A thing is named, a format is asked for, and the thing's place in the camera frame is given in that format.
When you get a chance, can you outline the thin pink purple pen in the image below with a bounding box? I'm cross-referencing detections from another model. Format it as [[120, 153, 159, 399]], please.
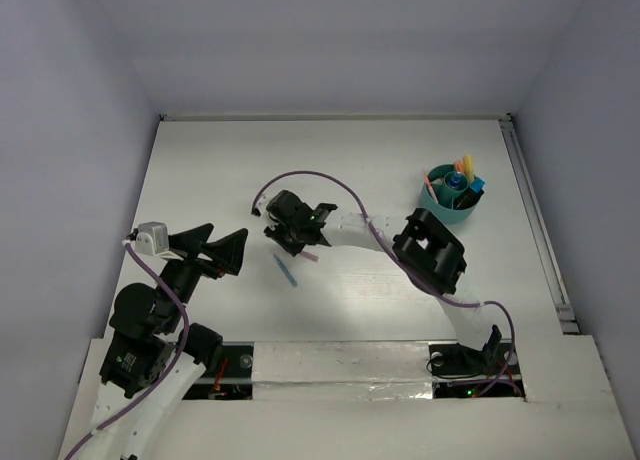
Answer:
[[299, 251, 319, 263]]

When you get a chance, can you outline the teal round pen holder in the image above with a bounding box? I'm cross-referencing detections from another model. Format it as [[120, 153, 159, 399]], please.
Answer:
[[418, 164, 480, 225]]

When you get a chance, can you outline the blue black highlighter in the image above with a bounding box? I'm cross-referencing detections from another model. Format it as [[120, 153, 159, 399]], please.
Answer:
[[454, 177, 485, 210]]

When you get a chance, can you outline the orange marker cap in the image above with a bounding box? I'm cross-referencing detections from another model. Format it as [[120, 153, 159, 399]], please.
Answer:
[[454, 160, 465, 174]]

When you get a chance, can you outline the yellow translucent marker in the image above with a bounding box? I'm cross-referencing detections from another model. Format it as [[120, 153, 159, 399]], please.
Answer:
[[462, 154, 475, 182]]

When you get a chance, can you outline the thin orange pen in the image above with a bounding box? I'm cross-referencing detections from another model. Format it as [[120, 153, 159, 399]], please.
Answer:
[[423, 171, 439, 204]]

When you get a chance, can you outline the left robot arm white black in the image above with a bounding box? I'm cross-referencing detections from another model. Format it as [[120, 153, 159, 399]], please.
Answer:
[[66, 222, 248, 459]]

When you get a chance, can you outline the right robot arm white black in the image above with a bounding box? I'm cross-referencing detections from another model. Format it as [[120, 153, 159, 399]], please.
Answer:
[[251, 190, 502, 372]]

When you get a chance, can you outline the thin blue pen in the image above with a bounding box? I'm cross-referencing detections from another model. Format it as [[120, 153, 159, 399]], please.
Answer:
[[273, 254, 298, 288]]

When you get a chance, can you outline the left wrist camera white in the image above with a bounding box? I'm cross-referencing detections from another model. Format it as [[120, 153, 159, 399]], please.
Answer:
[[123, 221, 170, 257]]

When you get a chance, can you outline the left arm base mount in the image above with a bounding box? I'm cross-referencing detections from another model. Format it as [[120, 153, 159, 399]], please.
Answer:
[[183, 343, 254, 401]]

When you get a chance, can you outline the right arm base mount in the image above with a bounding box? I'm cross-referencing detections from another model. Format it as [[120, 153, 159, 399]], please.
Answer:
[[426, 326, 525, 399]]

